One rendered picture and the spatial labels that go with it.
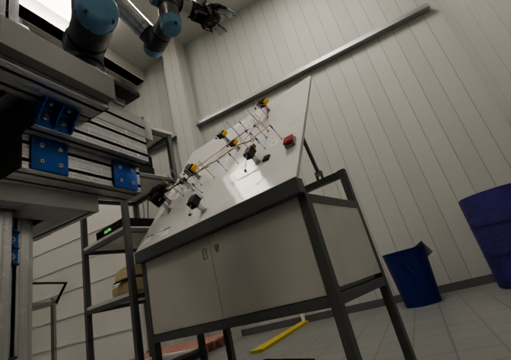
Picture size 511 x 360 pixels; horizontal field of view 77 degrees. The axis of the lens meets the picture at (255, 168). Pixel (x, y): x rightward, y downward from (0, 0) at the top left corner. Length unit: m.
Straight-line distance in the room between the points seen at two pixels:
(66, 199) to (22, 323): 0.31
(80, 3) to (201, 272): 1.24
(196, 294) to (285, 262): 0.56
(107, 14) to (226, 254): 1.08
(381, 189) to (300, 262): 3.03
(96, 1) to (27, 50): 0.37
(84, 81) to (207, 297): 1.18
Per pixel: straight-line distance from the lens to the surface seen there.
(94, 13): 1.09
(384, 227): 4.23
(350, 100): 4.70
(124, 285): 2.27
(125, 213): 2.22
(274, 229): 1.41
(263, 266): 1.46
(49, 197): 1.00
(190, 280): 1.78
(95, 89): 0.88
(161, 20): 1.30
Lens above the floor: 0.47
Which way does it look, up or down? 21 degrees up
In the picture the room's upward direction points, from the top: 15 degrees counter-clockwise
